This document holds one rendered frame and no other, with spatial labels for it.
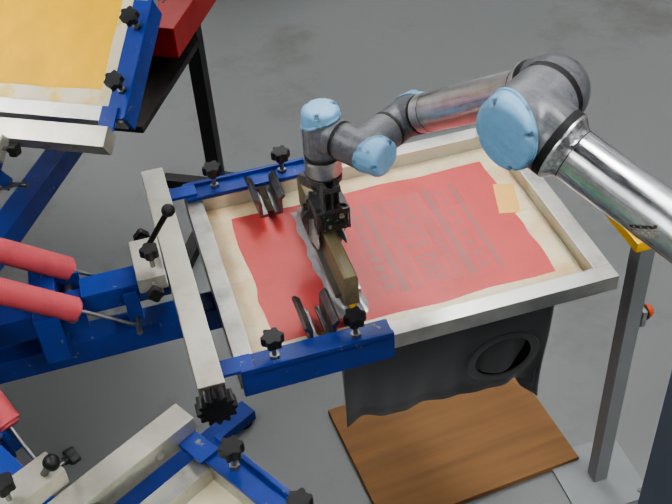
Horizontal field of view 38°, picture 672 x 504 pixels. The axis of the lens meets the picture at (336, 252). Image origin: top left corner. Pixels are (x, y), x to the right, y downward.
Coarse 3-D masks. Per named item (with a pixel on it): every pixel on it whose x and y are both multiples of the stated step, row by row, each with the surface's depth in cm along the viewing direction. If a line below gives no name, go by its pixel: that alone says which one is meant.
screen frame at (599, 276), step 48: (432, 144) 236; (480, 144) 239; (240, 192) 226; (288, 192) 231; (528, 192) 224; (576, 240) 207; (528, 288) 197; (576, 288) 197; (240, 336) 192; (432, 336) 194; (240, 384) 186
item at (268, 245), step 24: (456, 168) 234; (480, 168) 234; (360, 192) 229; (384, 192) 229; (408, 192) 228; (480, 192) 227; (288, 216) 224; (480, 216) 220; (240, 240) 219; (264, 240) 218; (288, 240) 218; (264, 264) 213; (288, 264) 212
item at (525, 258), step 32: (512, 224) 218; (352, 256) 213; (512, 256) 210; (544, 256) 210; (288, 288) 207; (320, 288) 206; (416, 288) 204; (448, 288) 204; (480, 288) 203; (288, 320) 200
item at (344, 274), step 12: (300, 192) 219; (300, 204) 223; (324, 240) 203; (336, 240) 202; (324, 252) 207; (336, 252) 199; (336, 264) 197; (348, 264) 196; (336, 276) 200; (348, 276) 194; (348, 288) 195; (348, 300) 197
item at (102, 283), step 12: (96, 276) 200; (108, 276) 199; (120, 276) 199; (132, 276) 199; (84, 288) 197; (96, 288) 197; (108, 288) 197; (120, 288) 197; (132, 288) 198; (168, 288) 201; (84, 300) 196; (96, 300) 197; (108, 300) 198; (120, 300) 199
